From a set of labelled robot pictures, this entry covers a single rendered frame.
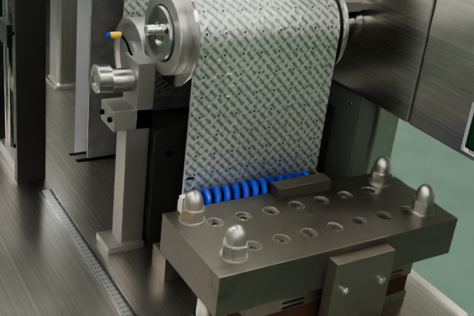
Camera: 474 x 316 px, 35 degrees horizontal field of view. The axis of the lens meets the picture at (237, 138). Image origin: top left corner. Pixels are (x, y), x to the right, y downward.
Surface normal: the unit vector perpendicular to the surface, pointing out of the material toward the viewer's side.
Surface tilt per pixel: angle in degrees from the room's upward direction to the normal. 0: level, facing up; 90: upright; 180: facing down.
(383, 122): 90
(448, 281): 0
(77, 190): 0
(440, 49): 90
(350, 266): 90
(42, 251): 0
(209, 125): 90
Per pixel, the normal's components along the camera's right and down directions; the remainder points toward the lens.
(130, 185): 0.50, 0.40
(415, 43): -0.86, 0.12
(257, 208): 0.11, -0.91
